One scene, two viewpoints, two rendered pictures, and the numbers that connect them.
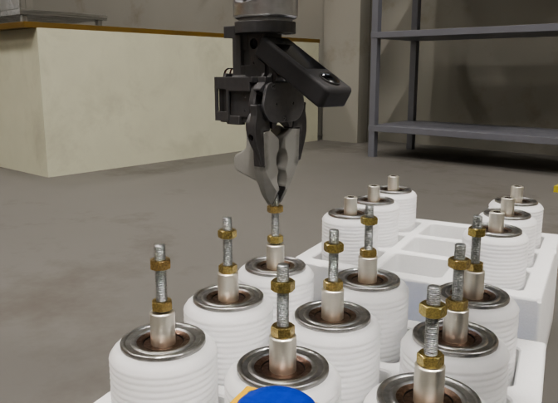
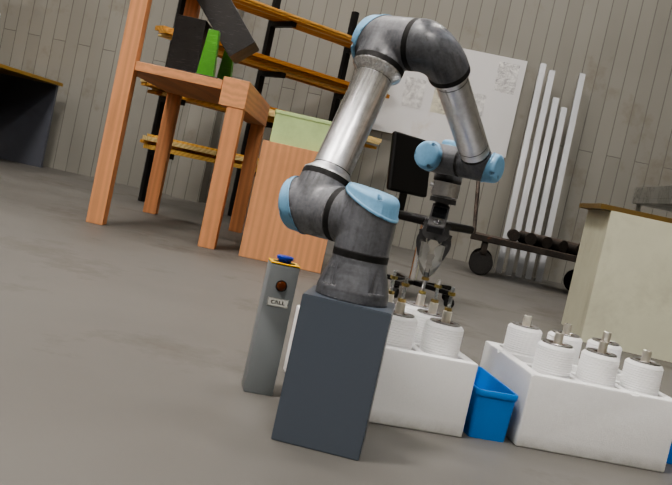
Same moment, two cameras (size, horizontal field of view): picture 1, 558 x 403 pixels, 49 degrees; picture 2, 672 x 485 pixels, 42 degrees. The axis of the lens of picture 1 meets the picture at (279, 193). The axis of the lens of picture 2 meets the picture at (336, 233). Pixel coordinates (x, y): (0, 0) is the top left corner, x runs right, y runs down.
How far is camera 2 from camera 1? 195 cm
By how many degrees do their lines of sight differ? 54
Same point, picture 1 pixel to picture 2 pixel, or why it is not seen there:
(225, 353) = not seen: hidden behind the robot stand
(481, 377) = not seen: hidden behind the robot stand
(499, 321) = (434, 326)
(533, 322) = (527, 386)
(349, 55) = not seen: outside the picture
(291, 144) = (438, 252)
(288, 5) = (444, 191)
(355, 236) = (512, 334)
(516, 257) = (548, 356)
